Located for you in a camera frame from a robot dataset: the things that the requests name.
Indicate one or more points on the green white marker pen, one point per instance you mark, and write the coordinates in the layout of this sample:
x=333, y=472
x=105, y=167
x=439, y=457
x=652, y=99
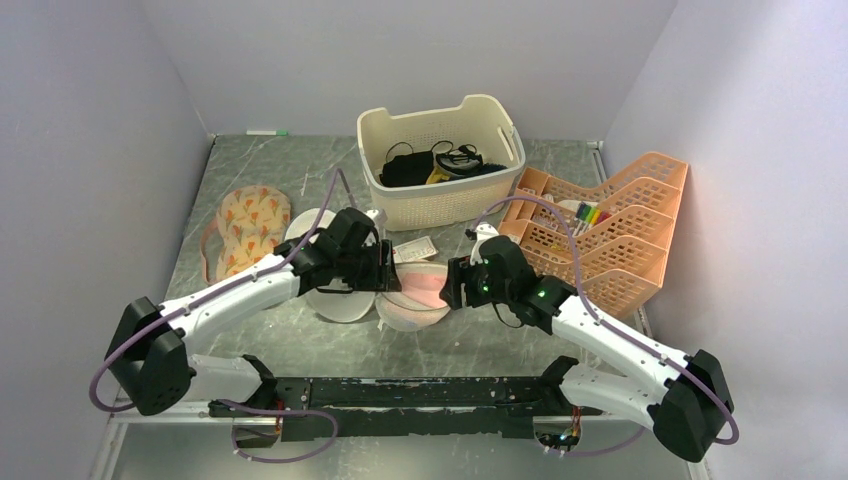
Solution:
x=275, y=133

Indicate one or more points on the pink bra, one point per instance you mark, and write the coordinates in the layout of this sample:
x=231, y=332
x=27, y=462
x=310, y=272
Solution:
x=424, y=287

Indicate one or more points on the small white red box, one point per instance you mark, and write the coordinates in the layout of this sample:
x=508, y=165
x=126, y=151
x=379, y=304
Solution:
x=414, y=250

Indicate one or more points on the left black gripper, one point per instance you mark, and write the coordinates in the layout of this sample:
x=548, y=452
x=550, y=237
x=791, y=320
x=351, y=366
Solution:
x=382, y=277

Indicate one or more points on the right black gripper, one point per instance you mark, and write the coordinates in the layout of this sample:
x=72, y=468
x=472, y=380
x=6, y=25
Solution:
x=461, y=271

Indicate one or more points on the coloured markers set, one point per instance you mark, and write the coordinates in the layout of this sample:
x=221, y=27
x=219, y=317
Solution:
x=587, y=216

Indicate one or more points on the beige trim mesh laundry bag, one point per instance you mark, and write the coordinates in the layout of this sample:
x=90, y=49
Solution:
x=394, y=309

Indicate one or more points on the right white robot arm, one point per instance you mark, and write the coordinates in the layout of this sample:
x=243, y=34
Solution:
x=683, y=399

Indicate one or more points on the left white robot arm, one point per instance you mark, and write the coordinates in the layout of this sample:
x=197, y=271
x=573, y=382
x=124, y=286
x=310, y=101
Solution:
x=154, y=352

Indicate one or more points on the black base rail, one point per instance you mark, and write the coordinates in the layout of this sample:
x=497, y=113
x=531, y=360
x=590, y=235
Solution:
x=511, y=406

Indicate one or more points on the grey trim mesh laundry bag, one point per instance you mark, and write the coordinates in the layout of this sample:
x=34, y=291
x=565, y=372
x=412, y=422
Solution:
x=302, y=223

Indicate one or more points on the black garments in basket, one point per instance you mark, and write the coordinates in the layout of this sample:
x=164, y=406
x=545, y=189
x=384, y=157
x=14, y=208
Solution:
x=405, y=167

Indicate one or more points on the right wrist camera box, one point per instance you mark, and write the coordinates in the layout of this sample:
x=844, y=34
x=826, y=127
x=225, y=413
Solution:
x=480, y=234

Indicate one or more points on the floral orange sleep mask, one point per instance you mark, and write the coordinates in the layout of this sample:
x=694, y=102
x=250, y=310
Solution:
x=250, y=221

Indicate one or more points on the cream plastic basket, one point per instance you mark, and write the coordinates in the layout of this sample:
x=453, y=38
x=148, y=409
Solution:
x=480, y=120

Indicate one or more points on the orange plastic file organizer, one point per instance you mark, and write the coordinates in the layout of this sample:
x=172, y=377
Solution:
x=620, y=261

